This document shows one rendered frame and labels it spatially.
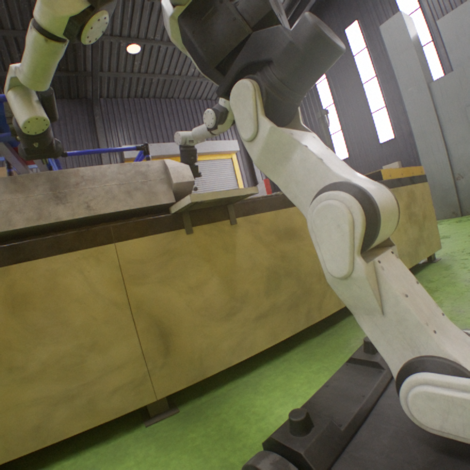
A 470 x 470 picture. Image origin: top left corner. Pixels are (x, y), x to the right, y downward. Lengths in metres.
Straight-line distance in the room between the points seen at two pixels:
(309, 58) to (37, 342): 1.09
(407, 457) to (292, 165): 0.60
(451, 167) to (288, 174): 5.65
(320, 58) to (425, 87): 5.80
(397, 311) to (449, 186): 5.62
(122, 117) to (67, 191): 12.16
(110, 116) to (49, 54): 12.48
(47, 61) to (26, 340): 0.80
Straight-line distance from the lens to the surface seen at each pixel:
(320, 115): 1.72
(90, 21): 0.63
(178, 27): 0.85
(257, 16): 0.75
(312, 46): 0.61
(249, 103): 0.63
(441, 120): 6.27
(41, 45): 0.67
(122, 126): 12.96
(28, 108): 0.76
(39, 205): 1.06
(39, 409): 1.13
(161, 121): 13.47
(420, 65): 6.52
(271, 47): 0.65
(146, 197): 1.07
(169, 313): 1.06
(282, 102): 0.64
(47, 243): 1.03
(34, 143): 0.85
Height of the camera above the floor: 0.63
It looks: level
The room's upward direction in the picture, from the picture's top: 13 degrees counter-clockwise
